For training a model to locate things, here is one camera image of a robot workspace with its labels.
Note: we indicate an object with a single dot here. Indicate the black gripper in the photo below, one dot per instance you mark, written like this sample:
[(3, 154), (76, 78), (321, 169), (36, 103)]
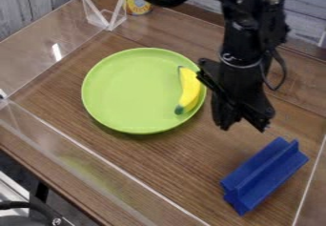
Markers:
[(238, 97)]

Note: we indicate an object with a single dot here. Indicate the blue plastic block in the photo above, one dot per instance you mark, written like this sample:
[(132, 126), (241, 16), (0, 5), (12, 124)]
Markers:
[(262, 174)]

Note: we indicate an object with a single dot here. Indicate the green plate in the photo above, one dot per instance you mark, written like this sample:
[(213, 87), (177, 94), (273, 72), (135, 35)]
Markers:
[(131, 91)]

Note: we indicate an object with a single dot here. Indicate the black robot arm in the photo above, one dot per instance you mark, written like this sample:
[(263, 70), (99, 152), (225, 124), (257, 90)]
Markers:
[(255, 30)]

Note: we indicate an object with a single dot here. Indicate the yellow toy banana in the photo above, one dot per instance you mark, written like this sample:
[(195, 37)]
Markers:
[(191, 88)]

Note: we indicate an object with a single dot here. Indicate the yellow blue can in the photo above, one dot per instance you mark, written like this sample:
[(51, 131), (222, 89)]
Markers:
[(136, 7)]

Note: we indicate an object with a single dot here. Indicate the clear acrylic front wall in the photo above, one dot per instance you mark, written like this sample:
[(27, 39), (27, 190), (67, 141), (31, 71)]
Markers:
[(115, 197)]

